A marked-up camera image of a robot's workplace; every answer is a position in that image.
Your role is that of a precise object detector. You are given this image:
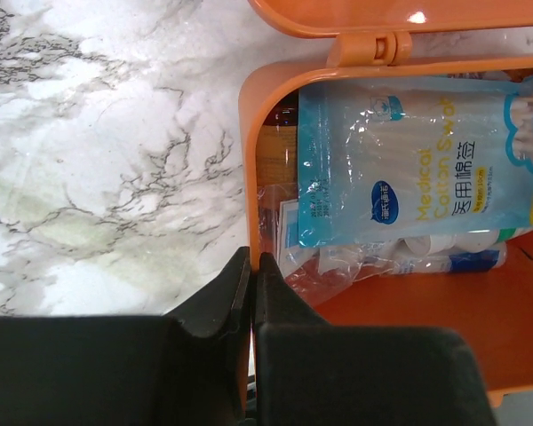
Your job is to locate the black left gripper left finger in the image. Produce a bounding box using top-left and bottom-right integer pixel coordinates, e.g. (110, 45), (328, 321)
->
(0, 248), (251, 425)

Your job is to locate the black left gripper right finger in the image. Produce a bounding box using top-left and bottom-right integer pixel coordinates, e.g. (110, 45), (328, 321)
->
(253, 253), (497, 425)

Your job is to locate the orange medicine kit box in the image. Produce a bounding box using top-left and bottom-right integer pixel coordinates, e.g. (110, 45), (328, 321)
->
(239, 1), (533, 400)

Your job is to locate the blue-labelled bandage roll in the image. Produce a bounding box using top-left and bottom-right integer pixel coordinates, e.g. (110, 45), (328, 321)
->
(386, 249), (507, 275)

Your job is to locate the white bottle green label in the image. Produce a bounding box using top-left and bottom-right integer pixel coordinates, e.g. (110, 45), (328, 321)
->
(404, 228), (529, 256)

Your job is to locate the brown medicine bottle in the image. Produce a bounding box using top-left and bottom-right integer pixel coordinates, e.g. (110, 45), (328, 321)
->
(256, 92), (298, 186)

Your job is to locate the blue cotton swab bag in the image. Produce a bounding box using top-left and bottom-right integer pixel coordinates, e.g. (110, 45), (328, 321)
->
(298, 76), (533, 247)

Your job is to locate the white gauze pad packet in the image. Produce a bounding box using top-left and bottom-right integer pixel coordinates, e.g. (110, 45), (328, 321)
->
(279, 240), (400, 306)

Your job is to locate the blue white wipe packet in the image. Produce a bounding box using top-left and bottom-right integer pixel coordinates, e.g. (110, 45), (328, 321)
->
(276, 200), (301, 278)

